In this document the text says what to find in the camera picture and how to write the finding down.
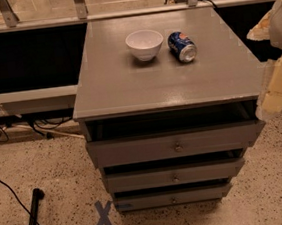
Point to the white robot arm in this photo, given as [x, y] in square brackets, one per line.
[275, 29]

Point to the white bowl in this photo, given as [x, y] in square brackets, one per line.
[144, 44]

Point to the grey top drawer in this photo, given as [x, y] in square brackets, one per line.
[173, 134]

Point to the blue soda can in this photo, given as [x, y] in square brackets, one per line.
[182, 47]

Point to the grey drawer cabinet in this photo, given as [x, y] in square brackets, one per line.
[113, 83]

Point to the grey drawer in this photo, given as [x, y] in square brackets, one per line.
[171, 195]
[175, 171]
[173, 134]

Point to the grey railing beam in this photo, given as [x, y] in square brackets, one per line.
[38, 100]

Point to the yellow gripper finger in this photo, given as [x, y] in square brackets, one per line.
[261, 30]
[269, 102]

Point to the blue tape cross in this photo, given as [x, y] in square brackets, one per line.
[103, 211]

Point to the grey middle drawer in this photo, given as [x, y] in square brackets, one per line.
[175, 171]

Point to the grey bottom drawer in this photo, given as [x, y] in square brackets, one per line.
[171, 195]

